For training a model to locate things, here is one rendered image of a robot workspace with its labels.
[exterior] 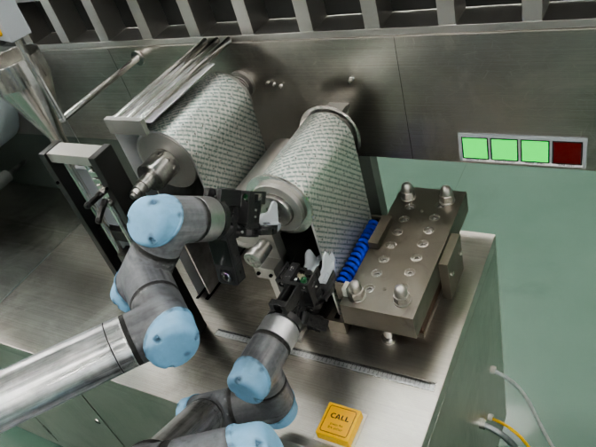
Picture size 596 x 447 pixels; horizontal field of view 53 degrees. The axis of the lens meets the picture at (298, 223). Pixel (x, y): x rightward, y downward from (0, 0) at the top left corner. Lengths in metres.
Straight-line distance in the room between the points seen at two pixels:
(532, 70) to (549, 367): 1.40
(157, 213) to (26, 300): 1.10
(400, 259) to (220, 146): 0.46
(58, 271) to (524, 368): 1.64
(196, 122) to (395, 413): 0.71
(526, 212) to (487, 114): 1.72
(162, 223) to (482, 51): 0.69
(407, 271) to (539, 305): 1.34
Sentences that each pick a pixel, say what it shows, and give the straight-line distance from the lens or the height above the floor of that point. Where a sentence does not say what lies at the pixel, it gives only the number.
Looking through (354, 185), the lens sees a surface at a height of 1.15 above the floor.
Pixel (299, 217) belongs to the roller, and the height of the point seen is 1.24.
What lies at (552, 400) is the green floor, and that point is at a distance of 2.32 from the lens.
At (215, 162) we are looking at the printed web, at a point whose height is 1.30.
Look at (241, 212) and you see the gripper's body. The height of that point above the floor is 1.34.
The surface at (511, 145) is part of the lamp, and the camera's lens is 1.31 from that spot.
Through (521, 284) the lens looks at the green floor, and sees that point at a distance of 2.65.
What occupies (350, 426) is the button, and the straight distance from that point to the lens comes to 1.21.
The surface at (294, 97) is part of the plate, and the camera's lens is 1.44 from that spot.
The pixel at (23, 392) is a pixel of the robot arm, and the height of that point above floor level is 1.40.
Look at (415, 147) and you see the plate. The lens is 1.38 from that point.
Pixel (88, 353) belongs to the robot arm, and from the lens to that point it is 0.84.
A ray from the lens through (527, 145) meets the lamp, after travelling 1.30.
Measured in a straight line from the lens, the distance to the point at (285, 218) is 1.16.
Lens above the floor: 1.94
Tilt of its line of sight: 38 degrees down
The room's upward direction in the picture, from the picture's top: 18 degrees counter-clockwise
